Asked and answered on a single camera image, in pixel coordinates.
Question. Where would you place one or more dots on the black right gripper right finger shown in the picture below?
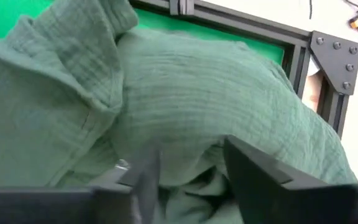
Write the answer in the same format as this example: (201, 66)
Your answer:
(291, 205)

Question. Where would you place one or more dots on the dark green garment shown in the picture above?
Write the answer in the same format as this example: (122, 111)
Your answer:
(182, 93)

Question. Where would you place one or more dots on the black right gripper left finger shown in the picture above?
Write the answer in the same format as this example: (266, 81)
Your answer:
(73, 205)

